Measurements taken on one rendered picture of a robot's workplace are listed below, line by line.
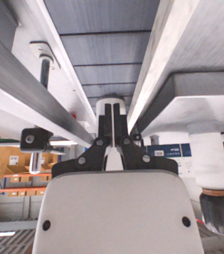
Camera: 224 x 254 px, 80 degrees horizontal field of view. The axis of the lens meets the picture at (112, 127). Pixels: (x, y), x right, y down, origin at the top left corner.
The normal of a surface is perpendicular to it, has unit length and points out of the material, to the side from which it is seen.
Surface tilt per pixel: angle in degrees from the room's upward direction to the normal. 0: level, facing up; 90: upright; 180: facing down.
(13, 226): 90
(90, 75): 0
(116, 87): 0
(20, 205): 90
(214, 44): 0
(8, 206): 90
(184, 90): 90
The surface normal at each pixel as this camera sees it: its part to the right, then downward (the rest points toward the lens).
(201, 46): 0.04, 0.97
